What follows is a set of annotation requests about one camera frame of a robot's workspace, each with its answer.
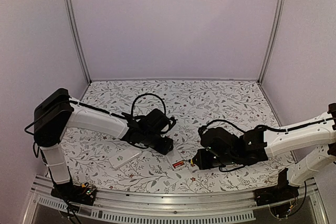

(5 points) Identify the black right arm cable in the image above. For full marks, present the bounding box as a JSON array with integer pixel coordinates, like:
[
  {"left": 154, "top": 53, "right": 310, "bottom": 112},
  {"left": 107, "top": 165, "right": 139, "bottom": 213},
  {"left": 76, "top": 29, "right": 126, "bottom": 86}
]
[{"left": 199, "top": 119, "right": 253, "bottom": 138}]

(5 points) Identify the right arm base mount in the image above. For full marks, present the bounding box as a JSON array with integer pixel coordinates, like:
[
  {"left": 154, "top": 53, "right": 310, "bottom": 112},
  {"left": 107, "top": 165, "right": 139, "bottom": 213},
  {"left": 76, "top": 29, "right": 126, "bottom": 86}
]
[{"left": 254, "top": 186, "right": 299, "bottom": 206}]

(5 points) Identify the white remote control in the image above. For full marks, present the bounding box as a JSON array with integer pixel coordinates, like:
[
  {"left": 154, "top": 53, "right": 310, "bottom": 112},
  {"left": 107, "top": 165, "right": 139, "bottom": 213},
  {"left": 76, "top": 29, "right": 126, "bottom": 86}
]
[{"left": 166, "top": 149, "right": 185, "bottom": 170}]

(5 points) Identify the left aluminium frame post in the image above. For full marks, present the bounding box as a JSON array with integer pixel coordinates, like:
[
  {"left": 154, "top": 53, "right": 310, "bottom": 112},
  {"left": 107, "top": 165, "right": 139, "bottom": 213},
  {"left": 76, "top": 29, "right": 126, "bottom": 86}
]
[{"left": 64, "top": 0, "right": 92, "bottom": 84}]

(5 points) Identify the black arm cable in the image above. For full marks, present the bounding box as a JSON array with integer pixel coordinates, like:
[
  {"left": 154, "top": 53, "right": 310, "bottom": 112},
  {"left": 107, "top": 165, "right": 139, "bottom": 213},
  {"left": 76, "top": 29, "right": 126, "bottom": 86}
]
[
  {"left": 199, "top": 119, "right": 253, "bottom": 138},
  {"left": 130, "top": 92, "right": 167, "bottom": 120}
]

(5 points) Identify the white remote with green logo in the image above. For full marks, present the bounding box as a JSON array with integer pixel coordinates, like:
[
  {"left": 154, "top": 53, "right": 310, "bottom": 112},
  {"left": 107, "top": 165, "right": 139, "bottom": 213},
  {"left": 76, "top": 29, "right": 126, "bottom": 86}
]
[{"left": 109, "top": 146, "right": 142, "bottom": 169}]

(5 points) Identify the front aluminium rail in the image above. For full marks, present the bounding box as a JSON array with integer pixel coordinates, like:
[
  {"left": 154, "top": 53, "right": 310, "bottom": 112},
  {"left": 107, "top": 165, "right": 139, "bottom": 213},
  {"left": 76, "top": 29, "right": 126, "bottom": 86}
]
[{"left": 21, "top": 175, "right": 332, "bottom": 223}]

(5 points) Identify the floral patterned table mat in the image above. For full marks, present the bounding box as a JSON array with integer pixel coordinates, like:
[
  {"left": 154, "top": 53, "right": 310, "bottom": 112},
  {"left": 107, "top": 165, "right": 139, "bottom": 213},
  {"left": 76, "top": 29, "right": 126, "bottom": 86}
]
[{"left": 61, "top": 80, "right": 295, "bottom": 194}]

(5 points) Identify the right aluminium frame post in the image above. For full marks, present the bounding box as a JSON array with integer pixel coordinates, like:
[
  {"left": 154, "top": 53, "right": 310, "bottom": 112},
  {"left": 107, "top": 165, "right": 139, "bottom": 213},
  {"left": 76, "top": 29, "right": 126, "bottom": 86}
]
[{"left": 258, "top": 0, "right": 285, "bottom": 85}]

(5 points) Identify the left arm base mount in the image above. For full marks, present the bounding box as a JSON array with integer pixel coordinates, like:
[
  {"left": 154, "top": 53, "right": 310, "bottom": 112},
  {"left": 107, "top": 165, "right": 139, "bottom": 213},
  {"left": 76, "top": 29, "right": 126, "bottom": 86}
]
[{"left": 51, "top": 182, "right": 97, "bottom": 206}]

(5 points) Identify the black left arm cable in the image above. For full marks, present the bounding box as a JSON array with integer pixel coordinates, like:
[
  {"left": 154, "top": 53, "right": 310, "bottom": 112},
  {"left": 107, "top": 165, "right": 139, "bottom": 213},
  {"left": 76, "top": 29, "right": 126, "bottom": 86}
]
[{"left": 130, "top": 92, "right": 167, "bottom": 120}]

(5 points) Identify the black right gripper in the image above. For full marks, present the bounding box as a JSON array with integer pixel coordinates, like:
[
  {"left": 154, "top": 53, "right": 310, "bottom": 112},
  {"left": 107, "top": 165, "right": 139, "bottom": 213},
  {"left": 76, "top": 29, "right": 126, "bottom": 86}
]
[{"left": 192, "top": 149, "right": 238, "bottom": 170}]

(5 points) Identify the aluminium frame post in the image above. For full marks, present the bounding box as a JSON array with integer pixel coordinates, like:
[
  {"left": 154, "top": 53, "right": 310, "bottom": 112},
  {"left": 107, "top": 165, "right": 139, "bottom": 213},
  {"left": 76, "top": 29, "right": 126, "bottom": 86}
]
[
  {"left": 258, "top": 0, "right": 285, "bottom": 85},
  {"left": 64, "top": 0, "right": 92, "bottom": 84}
]

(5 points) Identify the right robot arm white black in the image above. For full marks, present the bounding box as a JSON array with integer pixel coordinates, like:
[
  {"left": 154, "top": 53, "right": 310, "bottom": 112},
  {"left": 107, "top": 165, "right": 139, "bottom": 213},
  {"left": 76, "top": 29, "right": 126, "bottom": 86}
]
[{"left": 190, "top": 103, "right": 335, "bottom": 201}]

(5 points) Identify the red gold battery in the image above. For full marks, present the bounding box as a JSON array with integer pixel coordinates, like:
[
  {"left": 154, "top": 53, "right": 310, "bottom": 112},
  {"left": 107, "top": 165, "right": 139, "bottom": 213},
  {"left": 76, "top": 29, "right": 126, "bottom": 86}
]
[{"left": 173, "top": 165, "right": 185, "bottom": 170}]

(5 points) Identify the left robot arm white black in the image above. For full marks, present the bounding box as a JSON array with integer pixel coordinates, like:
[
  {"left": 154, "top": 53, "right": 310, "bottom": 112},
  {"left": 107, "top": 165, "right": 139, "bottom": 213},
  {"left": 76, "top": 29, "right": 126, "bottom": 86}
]
[{"left": 24, "top": 88, "right": 176, "bottom": 200}]

